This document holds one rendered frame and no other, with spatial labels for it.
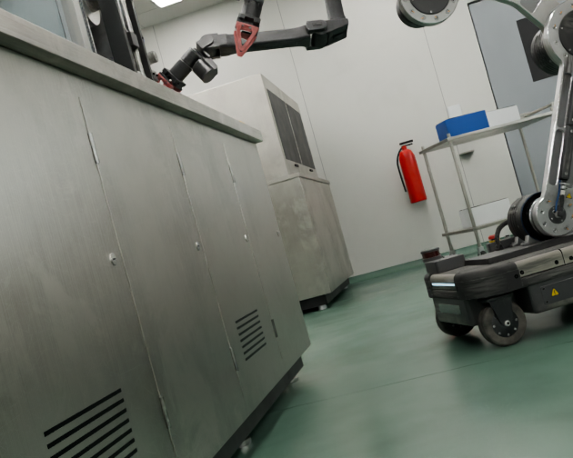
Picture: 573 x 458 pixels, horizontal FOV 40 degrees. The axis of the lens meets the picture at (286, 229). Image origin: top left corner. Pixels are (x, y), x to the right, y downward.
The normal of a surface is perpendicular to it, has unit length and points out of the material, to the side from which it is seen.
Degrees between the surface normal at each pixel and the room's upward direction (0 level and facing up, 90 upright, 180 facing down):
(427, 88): 90
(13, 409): 90
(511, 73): 90
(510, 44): 90
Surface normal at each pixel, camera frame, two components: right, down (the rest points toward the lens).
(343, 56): -0.18, 0.03
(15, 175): 0.95, -0.26
